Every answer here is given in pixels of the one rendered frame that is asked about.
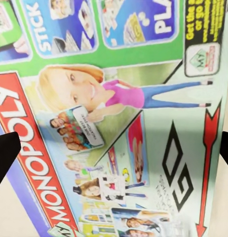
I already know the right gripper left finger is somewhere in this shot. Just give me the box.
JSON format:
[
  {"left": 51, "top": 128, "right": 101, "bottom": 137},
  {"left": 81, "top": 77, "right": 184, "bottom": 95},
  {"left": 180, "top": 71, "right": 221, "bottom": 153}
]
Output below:
[{"left": 0, "top": 131, "right": 21, "bottom": 184}]

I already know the board game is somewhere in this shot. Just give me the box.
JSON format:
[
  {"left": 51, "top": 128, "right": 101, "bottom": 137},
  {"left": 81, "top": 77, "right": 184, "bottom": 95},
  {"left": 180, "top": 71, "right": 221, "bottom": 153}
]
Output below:
[{"left": 0, "top": 0, "right": 228, "bottom": 237}]

